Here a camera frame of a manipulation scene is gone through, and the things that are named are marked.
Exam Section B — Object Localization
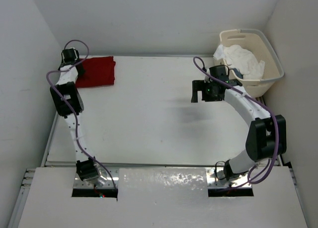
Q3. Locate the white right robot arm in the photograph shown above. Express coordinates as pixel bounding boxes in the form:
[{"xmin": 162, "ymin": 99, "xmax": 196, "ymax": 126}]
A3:
[{"xmin": 191, "ymin": 65, "xmax": 287, "ymax": 184}]

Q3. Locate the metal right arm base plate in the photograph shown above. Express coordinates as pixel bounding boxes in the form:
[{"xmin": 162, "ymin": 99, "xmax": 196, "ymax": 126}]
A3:
[{"xmin": 206, "ymin": 167, "xmax": 252, "ymax": 189}]

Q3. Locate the cream plastic laundry basket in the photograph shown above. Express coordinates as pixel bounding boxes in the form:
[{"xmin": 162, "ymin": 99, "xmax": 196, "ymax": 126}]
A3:
[{"xmin": 213, "ymin": 29, "xmax": 285, "ymax": 97}]

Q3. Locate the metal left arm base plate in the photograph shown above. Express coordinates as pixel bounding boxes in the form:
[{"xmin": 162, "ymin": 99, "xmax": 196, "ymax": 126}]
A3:
[{"xmin": 73, "ymin": 165, "xmax": 119, "ymax": 189}]

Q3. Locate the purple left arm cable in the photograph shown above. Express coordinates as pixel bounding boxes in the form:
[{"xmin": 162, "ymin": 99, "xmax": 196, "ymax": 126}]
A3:
[{"xmin": 46, "ymin": 40, "xmax": 117, "ymax": 189}]

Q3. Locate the blue garment in basket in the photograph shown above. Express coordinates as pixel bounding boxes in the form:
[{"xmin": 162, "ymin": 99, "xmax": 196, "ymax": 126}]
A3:
[{"xmin": 230, "ymin": 68, "xmax": 243, "ymax": 79}]

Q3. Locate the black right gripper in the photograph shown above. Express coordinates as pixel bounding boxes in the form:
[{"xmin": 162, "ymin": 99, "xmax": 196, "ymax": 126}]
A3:
[{"xmin": 192, "ymin": 79, "xmax": 222, "ymax": 102}]

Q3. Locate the red polo t shirt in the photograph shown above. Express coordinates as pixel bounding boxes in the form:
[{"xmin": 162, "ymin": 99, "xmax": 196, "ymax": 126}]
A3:
[{"xmin": 76, "ymin": 56, "xmax": 116, "ymax": 88}]

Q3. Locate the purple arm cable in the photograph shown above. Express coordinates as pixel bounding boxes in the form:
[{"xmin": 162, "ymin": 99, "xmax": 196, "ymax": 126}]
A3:
[
  {"xmin": 193, "ymin": 56, "xmax": 279, "ymax": 189},
  {"xmin": 46, "ymin": 40, "xmax": 117, "ymax": 189}
]

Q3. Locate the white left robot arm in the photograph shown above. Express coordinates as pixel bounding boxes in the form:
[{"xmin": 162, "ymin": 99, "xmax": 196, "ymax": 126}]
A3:
[{"xmin": 50, "ymin": 48, "xmax": 99, "ymax": 182}]

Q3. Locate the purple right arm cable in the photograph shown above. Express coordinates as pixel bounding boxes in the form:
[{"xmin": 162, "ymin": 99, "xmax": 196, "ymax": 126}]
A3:
[{"xmin": 193, "ymin": 56, "xmax": 279, "ymax": 189}]

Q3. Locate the white t shirt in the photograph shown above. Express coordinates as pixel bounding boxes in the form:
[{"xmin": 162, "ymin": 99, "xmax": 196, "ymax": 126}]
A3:
[{"xmin": 213, "ymin": 44, "xmax": 265, "ymax": 80}]

